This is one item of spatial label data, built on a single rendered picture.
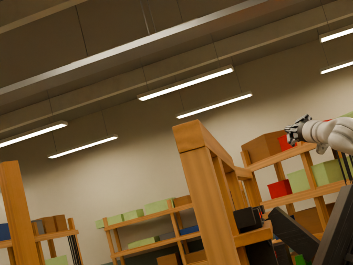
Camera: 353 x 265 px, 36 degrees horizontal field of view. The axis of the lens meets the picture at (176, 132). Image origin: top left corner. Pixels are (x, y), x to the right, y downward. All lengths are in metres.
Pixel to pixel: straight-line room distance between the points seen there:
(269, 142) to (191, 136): 4.54
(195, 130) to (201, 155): 0.08
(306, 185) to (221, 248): 4.13
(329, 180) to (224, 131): 6.23
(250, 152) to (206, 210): 4.89
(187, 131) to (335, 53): 10.01
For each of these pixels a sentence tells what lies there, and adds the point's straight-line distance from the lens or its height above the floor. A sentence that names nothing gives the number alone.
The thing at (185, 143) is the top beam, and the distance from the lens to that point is 1.72.
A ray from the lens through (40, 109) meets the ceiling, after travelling 10.70.
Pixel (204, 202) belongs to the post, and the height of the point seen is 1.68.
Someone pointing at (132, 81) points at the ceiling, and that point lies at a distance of 10.00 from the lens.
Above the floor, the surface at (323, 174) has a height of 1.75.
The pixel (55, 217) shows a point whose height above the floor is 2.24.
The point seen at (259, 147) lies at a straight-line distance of 6.36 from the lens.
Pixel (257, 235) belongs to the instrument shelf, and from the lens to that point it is 1.99.
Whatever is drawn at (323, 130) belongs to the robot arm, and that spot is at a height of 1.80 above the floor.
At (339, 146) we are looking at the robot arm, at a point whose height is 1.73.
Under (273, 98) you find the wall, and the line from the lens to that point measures 11.50.
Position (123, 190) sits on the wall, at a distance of 12.09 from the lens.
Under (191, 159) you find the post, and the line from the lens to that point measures 1.72.
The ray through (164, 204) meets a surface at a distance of 11.23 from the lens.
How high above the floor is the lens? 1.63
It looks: 10 degrees up
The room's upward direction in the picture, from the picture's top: 15 degrees counter-clockwise
